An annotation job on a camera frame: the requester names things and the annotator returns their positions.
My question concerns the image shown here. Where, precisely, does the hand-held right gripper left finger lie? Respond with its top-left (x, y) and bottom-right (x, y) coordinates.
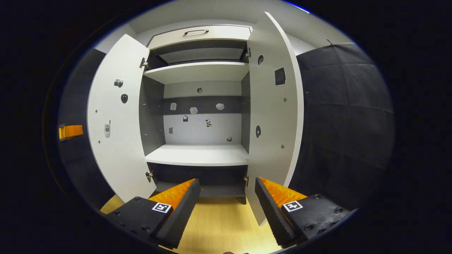
top-left (106, 178), bottom-right (201, 249)

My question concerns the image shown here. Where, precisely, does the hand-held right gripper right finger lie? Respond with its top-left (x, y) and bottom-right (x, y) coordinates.
top-left (254, 177), bottom-right (355, 247)

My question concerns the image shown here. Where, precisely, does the cabinet door with camera sticker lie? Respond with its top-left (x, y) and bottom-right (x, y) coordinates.
top-left (87, 34), bottom-right (157, 203)

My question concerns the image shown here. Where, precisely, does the cabinet door with headphone sticker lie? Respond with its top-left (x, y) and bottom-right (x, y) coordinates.
top-left (245, 12), bottom-right (305, 226)

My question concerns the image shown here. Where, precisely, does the white cabinet shelf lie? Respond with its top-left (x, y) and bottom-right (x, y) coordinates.
top-left (143, 62), bottom-right (250, 84)
top-left (145, 144), bottom-right (249, 167)

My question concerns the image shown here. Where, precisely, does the black backdrop cloth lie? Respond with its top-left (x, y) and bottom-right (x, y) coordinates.
top-left (56, 42), bottom-right (395, 212)

